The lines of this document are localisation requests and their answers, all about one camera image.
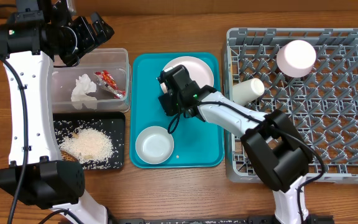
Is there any white rice pile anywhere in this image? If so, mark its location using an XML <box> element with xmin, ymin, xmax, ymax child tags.
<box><xmin>54</xmin><ymin>119</ymin><xmax>126</xmax><ymax>170</ymax></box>

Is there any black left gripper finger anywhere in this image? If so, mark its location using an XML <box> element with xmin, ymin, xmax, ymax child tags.
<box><xmin>71</xmin><ymin>16</ymin><xmax>99</xmax><ymax>56</ymax></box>
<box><xmin>91</xmin><ymin>12</ymin><xmax>114</xmax><ymax>44</ymax></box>

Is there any pink plate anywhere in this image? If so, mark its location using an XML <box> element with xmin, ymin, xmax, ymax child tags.
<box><xmin>163</xmin><ymin>56</ymin><xmax>214</xmax><ymax>88</ymax></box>

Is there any teal serving tray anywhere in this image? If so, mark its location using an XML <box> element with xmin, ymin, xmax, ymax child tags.
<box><xmin>129</xmin><ymin>52</ymin><xmax>224</xmax><ymax>169</ymax></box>

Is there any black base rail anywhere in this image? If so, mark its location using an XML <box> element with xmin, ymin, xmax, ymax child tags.
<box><xmin>118</xmin><ymin>215</ymin><xmax>335</xmax><ymax>224</ymax></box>

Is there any grey dishwasher rack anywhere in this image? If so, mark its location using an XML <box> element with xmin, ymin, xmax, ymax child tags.
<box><xmin>223</xmin><ymin>27</ymin><xmax>358</xmax><ymax>184</ymax></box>

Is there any white napkin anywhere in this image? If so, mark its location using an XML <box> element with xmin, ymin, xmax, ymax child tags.
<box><xmin>71</xmin><ymin>74</ymin><xmax>97</xmax><ymax>110</ymax></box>

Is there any brown food scrap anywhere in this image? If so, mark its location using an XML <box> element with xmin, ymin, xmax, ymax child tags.
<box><xmin>61</xmin><ymin>151</ymin><xmax>78</xmax><ymax>162</ymax></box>

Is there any black plastic tray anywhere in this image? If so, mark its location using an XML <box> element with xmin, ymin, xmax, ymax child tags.
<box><xmin>52</xmin><ymin>111</ymin><xmax>127</xmax><ymax>171</ymax></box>

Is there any clear plastic bin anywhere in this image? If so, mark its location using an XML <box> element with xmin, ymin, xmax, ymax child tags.
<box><xmin>51</xmin><ymin>48</ymin><xmax>132</xmax><ymax>113</ymax></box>

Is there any white small bowl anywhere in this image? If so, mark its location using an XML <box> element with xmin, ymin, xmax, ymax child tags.
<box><xmin>135</xmin><ymin>126</ymin><xmax>175</xmax><ymax>165</ymax></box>

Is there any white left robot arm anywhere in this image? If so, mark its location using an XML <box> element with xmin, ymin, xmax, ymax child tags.
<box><xmin>0</xmin><ymin>1</ymin><xmax>115</xmax><ymax>223</ymax></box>

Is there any red snack wrapper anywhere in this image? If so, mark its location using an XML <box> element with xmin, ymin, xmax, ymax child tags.
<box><xmin>94</xmin><ymin>70</ymin><xmax>126</xmax><ymax>99</ymax></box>

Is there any pink bowl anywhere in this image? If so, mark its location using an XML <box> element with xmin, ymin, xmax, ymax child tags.
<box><xmin>277</xmin><ymin>40</ymin><xmax>316</xmax><ymax>78</ymax></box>

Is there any cream plastic cup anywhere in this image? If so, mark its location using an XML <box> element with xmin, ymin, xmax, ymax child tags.
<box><xmin>232</xmin><ymin>78</ymin><xmax>265</xmax><ymax>106</ymax></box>

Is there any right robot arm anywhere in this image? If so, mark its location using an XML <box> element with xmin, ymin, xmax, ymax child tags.
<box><xmin>108</xmin><ymin>16</ymin><xmax>313</xmax><ymax>223</ymax></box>

